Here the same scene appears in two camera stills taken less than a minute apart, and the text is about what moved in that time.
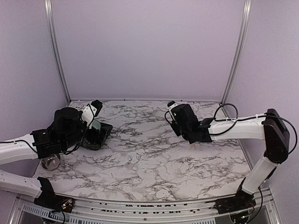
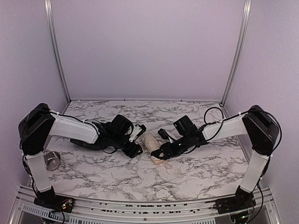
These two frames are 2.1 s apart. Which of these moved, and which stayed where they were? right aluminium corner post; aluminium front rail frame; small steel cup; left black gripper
Moved: left black gripper
Stayed: small steel cup; right aluminium corner post; aluminium front rail frame
